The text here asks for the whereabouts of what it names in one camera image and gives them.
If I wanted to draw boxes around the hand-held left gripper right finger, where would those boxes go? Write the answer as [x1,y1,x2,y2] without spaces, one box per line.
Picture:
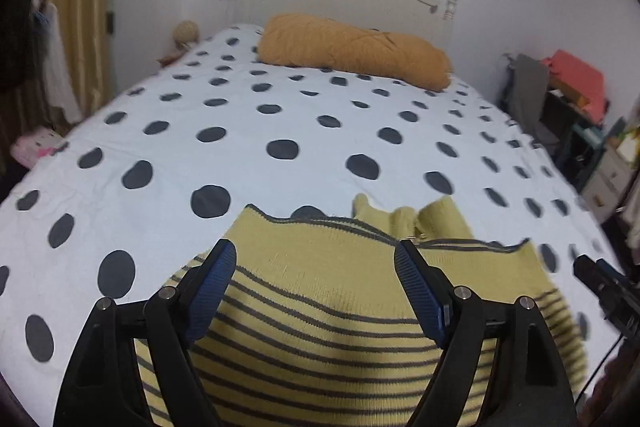
[393,239,578,427]

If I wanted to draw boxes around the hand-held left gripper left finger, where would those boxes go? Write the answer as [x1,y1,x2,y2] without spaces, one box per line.
[52,238,238,427]

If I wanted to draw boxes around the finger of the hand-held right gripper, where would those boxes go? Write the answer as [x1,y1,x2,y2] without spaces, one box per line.
[573,255,625,298]

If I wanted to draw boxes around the yellow striped knit sweater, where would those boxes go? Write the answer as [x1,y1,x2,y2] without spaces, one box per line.
[134,194,591,427]

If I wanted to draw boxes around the white drawer cabinet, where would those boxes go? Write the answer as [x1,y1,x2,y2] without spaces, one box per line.
[582,142,638,224]

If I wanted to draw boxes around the dark desk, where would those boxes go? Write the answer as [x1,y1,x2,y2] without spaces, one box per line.
[545,87,607,194]

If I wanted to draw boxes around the grey garment on chair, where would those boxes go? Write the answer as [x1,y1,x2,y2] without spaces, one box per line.
[502,53,561,148]

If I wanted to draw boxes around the red-orange box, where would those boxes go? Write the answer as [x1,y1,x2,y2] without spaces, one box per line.
[542,49,606,125]

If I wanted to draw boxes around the polka dot bed sheet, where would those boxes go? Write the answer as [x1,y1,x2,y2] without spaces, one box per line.
[0,23,626,427]

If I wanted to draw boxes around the pink plush toy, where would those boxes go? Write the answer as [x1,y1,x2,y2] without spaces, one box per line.
[11,127,68,168]

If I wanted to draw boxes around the orange quilted pillow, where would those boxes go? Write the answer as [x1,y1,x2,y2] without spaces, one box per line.
[256,13,453,92]

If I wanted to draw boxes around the beige round-headed doll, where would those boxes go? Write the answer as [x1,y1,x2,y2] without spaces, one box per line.
[157,21,201,66]

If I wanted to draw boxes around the white hanging garment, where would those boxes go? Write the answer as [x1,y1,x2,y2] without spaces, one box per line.
[27,0,83,124]

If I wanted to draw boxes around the gold curtain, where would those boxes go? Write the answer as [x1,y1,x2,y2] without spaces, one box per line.
[42,0,123,128]

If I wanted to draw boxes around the dark hanging coat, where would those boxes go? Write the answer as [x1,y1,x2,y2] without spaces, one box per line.
[0,0,38,92]

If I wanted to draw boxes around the black cable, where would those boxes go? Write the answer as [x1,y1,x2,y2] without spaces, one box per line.
[575,336,626,408]

